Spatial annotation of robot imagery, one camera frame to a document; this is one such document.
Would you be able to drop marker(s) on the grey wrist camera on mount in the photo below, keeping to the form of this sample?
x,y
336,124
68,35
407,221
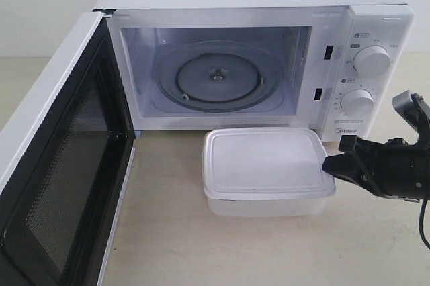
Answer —
x,y
412,108

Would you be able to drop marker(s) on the white control knob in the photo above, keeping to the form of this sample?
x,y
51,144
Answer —
x,y
371,62
357,103

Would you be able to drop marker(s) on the white microwave door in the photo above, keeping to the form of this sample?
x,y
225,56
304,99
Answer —
x,y
66,153

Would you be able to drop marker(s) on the white microwave oven body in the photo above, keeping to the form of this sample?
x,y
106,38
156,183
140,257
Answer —
x,y
314,42

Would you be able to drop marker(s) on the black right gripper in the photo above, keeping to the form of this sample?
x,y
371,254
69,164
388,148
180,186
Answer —
x,y
394,169

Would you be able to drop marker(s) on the lower white control knob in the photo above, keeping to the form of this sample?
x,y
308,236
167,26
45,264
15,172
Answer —
x,y
357,103

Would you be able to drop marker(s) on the upper white control knob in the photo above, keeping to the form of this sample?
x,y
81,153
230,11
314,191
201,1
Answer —
x,y
371,62

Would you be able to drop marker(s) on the white plastic lidded container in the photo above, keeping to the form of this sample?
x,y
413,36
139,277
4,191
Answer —
x,y
265,172

